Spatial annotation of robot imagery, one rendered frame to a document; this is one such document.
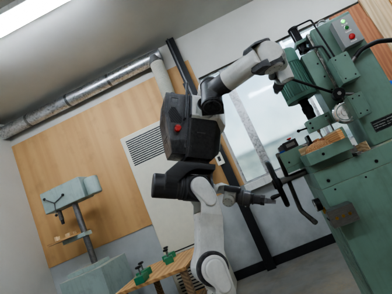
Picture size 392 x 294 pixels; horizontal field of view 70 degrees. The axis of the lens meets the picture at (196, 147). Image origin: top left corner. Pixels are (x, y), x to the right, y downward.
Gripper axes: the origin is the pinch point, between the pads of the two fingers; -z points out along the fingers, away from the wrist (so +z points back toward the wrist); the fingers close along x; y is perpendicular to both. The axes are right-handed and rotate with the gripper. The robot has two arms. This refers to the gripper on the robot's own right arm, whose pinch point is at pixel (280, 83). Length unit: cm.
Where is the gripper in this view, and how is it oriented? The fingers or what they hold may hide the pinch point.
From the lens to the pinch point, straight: 166.5
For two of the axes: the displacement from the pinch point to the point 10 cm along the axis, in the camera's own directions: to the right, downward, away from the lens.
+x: -3.9, 9.2, 0.2
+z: -2.4, -0.8, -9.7
